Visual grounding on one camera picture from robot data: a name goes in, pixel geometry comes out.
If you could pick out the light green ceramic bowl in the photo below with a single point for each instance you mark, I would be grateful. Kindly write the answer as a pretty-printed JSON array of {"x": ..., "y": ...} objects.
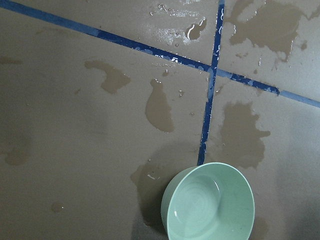
[{"x": 213, "y": 201}]

